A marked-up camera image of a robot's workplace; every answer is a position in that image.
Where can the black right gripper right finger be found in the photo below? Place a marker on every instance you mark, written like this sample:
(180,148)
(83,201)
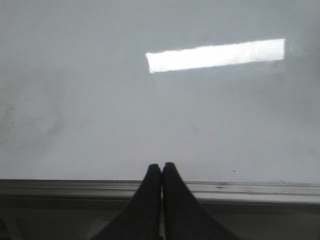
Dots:
(184,217)

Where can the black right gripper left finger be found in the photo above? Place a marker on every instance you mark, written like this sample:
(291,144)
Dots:
(140,219)

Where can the white whiteboard with aluminium frame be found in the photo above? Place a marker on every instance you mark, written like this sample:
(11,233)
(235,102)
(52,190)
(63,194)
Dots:
(92,92)

